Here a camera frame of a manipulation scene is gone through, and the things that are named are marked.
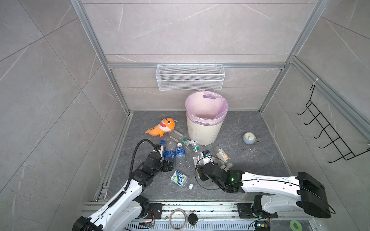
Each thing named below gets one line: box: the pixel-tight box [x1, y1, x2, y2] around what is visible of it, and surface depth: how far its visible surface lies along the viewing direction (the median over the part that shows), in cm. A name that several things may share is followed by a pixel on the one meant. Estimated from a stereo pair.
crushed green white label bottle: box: [169, 169, 188, 188], surface depth 81 cm
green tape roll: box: [289, 219, 303, 231], surface depth 71 cm
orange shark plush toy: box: [145, 117, 175, 138], surface depth 103 cm
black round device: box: [187, 212, 199, 227], surface depth 65 cm
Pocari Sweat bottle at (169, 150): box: [162, 140, 177, 161], surface depth 92 cm
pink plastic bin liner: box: [185, 90, 229, 127], surface depth 93 cm
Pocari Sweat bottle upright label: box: [175, 142, 186, 170], surface depth 90 cm
